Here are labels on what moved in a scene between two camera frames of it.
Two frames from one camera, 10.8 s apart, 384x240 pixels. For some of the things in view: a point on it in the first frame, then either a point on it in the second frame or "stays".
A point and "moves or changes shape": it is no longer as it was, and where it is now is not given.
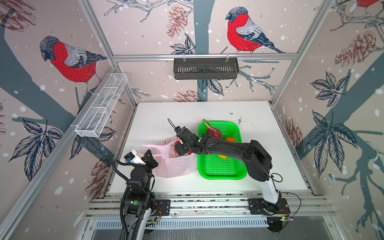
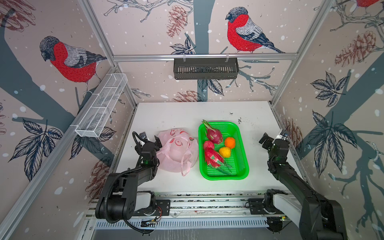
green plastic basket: [210, 166] stays
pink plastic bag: [169, 165] moves or changes shape
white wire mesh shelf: [99, 110] stays
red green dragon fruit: [214, 132] stays
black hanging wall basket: [206, 68] stays
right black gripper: [179, 149] to [269, 142]
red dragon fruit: [188, 153] to [214, 159]
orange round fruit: [230, 139] stays
